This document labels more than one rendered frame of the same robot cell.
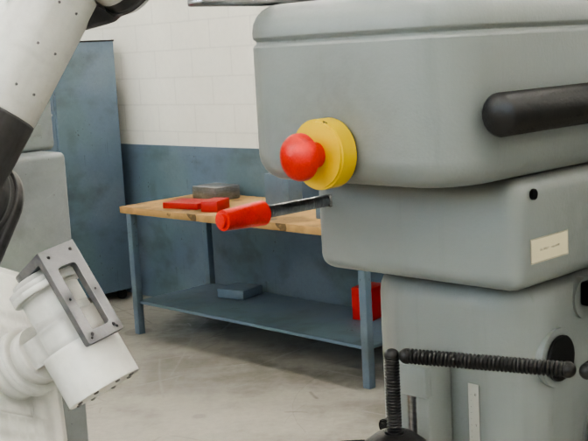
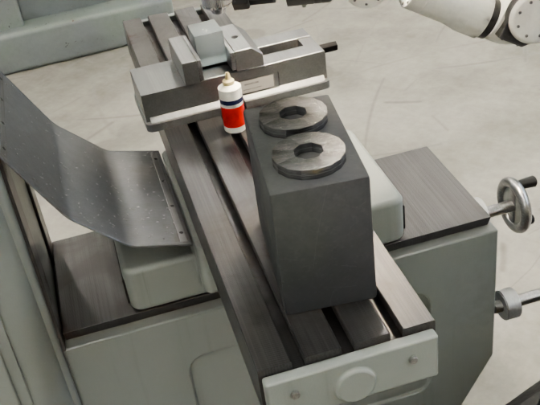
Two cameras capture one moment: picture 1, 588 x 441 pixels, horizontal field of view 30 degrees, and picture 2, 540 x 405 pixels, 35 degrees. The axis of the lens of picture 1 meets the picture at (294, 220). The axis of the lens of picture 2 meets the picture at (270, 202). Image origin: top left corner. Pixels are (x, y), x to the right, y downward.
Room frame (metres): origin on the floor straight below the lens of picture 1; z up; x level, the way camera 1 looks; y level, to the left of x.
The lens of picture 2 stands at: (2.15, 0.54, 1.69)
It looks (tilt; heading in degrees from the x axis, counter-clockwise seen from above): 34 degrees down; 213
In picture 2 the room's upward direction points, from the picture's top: 8 degrees counter-clockwise
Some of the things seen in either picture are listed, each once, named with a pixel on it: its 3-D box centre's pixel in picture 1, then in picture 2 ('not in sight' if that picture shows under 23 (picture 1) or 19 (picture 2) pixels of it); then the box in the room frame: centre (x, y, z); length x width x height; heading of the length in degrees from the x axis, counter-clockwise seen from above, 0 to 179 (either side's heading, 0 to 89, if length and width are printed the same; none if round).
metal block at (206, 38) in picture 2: not in sight; (206, 42); (0.96, -0.31, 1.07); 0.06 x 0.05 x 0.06; 46
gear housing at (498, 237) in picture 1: (511, 204); not in sight; (1.12, -0.22, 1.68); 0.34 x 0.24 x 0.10; 134
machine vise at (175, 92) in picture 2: not in sight; (227, 67); (0.94, -0.29, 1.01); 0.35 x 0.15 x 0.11; 136
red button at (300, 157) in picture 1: (304, 157); not in sight; (0.91, -0.01, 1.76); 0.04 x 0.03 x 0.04; 44
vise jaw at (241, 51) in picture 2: not in sight; (238, 46); (0.92, -0.27, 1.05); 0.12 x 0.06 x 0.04; 46
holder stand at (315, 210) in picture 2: not in sight; (308, 196); (1.33, 0.07, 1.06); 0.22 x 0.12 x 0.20; 38
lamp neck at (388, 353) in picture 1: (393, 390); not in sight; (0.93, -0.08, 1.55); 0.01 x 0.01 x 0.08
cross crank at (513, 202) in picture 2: not in sight; (497, 209); (0.74, 0.16, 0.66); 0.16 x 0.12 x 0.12; 134
